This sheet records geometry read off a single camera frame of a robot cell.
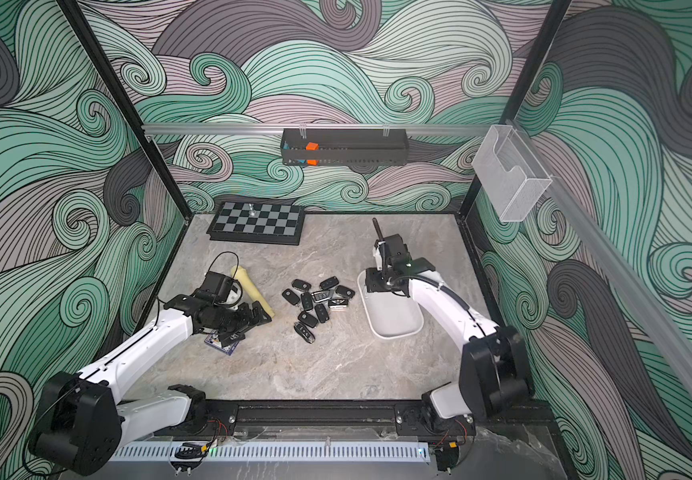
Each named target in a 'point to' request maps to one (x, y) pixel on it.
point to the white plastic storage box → (389, 316)
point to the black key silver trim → (304, 332)
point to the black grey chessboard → (274, 223)
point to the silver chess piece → (252, 212)
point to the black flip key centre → (307, 301)
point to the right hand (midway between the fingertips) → (378, 281)
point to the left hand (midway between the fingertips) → (260, 324)
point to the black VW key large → (290, 296)
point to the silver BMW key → (321, 296)
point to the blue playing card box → (213, 340)
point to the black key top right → (329, 283)
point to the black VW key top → (301, 285)
